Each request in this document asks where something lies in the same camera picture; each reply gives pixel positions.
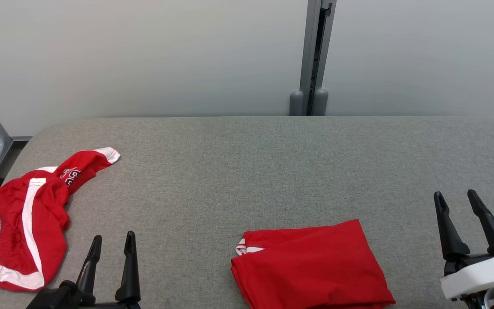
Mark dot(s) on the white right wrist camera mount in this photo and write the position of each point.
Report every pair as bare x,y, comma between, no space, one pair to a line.
483,277

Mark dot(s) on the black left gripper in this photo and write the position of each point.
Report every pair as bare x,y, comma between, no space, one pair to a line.
64,298

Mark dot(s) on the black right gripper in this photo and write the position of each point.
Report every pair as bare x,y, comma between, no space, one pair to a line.
457,264

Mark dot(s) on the red shorts white side stripe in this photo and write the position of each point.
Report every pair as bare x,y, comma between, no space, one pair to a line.
13,240

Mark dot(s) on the red basketball jersey black numbers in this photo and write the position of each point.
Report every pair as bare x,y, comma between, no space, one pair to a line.
311,266

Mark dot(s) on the grey partition joining post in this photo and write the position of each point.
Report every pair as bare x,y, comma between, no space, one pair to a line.
313,51

